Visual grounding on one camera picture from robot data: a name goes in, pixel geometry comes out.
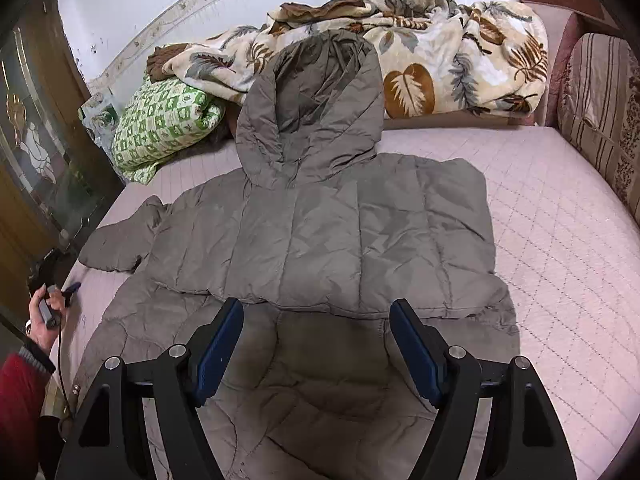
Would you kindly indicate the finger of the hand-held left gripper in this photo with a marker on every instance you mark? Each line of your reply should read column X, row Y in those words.
column 73, row 291

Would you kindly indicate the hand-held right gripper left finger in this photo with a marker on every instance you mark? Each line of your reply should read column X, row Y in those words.
column 219, row 360

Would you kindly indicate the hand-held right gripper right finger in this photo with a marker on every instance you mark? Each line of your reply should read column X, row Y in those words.
column 416, row 360

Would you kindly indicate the grey-brown hooded puffer jacket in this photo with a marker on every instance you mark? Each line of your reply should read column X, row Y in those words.
column 320, row 240

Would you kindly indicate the person's red sleeved forearm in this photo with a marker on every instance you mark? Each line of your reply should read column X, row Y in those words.
column 17, row 405

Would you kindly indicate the person's left hand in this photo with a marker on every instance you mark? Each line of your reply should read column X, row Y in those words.
column 37, row 325

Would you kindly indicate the wooden door with glass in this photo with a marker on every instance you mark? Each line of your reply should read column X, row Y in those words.
column 45, row 160

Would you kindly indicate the clear plastic bag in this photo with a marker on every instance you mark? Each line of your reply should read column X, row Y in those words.
column 97, row 122

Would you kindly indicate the green white patterned pillow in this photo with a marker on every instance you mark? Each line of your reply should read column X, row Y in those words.
column 160, row 122

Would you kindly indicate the brown knitted cloth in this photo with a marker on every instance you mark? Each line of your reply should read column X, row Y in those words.
column 159, row 62

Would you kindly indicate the beige leaf print blanket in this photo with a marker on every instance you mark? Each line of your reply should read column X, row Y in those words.
column 440, row 55

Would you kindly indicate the striped beige cushion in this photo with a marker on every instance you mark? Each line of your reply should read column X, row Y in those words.
column 600, row 105

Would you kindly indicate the pink upholstered headboard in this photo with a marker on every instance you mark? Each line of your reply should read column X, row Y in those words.
column 555, row 5

